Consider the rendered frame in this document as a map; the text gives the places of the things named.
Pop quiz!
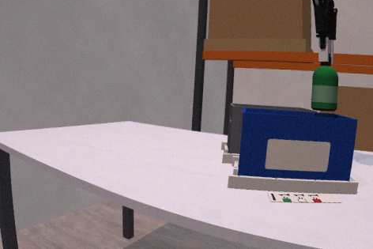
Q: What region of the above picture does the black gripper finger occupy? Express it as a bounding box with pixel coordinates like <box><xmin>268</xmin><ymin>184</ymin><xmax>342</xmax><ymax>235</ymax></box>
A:
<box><xmin>328</xmin><ymin>1</ymin><xmax>337</xmax><ymax>63</ymax></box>
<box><xmin>312</xmin><ymin>0</ymin><xmax>331</xmax><ymax>62</ymax></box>

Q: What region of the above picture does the white paper pick list strip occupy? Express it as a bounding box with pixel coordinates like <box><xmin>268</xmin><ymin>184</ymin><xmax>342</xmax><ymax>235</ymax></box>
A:
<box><xmin>267</xmin><ymin>193</ymin><xmax>342</xmax><ymax>203</ymax></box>

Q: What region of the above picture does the grey divided crate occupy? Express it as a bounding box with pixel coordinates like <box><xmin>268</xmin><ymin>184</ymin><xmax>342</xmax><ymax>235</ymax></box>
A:
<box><xmin>227</xmin><ymin>104</ymin><xmax>317</xmax><ymax>154</ymax></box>

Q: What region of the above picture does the green bottle with pale green label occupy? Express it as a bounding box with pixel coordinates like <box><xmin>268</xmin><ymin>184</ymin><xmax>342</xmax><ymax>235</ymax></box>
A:
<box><xmin>311</xmin><ymin>53</ymin><xmax>338</xmax><ymax>111</ymax></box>

